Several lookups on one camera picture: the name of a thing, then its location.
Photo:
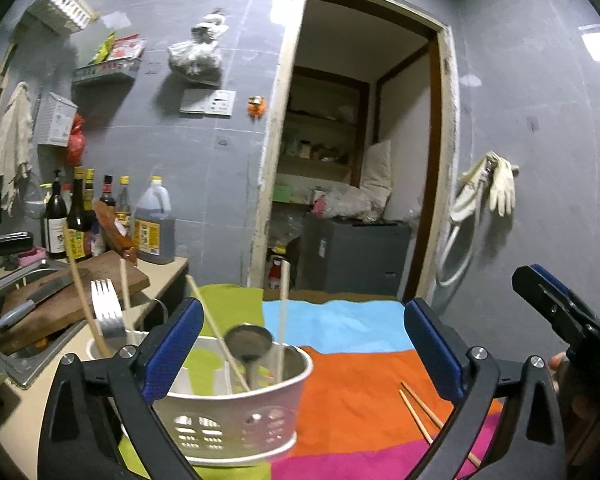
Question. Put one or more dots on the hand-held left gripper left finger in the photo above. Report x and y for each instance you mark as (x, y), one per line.
(172, 355)

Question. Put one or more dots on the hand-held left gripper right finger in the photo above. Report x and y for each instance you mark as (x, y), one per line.
(432, 355)

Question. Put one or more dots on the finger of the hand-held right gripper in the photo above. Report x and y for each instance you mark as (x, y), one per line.
(555, 282)
(535, 292)

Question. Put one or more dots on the metal spoon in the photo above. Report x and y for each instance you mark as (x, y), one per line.
(247, 342)

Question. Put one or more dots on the metal fork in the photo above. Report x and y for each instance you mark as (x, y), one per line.
(107, 310)

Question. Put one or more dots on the white plastic utensil holder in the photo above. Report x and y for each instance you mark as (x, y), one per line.
(240, 420)

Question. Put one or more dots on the person's right hand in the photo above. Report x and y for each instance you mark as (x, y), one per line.
(560, 362)

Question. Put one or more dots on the striped blue orange pink cloth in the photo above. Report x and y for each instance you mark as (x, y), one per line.
(360, 375)

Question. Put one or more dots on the green cloth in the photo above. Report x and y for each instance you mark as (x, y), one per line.
(230, 305)

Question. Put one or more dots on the wooden cutting board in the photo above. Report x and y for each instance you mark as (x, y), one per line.
(105, 280)

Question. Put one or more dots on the cream rubber glove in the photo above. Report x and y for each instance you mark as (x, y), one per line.
(502, 190)
(467, 195)

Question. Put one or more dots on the grey cabinet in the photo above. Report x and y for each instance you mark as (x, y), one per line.
(355, 255)

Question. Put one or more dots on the large cooking oil jug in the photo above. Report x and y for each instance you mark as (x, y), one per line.
(152, 230)

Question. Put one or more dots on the brown sauce packet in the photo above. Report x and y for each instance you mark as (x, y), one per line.
(115, 232)

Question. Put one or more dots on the kitchen knife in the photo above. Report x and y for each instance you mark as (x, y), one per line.
(45, 295)

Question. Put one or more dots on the steel sink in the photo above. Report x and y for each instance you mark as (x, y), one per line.
(25, 360)

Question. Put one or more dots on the yellow cap glass bottle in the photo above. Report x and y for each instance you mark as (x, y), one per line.
(124, 210)

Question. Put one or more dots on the dark bottle yellow label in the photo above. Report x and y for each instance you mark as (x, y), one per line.
(79, 230)

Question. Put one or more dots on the pink sponge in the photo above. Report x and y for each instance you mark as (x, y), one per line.
(32, 258)

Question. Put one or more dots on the dark bottle white label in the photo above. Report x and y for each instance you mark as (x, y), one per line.
(56, 230)

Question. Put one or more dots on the clear plastic bag heap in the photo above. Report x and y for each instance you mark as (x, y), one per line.
(350, 202)

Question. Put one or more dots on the red cap dark bottle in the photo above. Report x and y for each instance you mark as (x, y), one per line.
(108, 192)

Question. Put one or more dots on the slim sauce bottle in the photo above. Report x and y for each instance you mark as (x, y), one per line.
(90, 195)

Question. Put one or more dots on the white pillow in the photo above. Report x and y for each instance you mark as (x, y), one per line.
(377, 175)

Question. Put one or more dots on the green box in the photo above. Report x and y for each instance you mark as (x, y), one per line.
(282, 194)

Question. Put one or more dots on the hanging clear plastic bag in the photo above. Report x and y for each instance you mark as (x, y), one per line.
(36, 205)

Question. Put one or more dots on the wooden shelf unit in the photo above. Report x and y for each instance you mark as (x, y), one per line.
(320, 165)

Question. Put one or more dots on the red plastic bag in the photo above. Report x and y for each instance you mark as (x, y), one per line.
(76, 140)

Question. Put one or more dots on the white hanging towel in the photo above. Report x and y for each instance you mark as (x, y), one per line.
(14, 140)

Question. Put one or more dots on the grey plastic bag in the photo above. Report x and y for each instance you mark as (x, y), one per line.
(197, 55)

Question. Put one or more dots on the wooden door frame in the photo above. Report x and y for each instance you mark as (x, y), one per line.
(272, 160)

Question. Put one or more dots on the wall socket panel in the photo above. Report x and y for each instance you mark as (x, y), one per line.
(207, 102)

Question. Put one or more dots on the orange wall hook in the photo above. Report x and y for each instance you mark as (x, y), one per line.
(256, 107)

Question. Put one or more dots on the wall rack with packets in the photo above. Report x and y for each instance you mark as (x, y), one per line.
(110, 67)

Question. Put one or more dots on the white slatted wall basket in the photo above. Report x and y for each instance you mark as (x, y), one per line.
(60, 7)

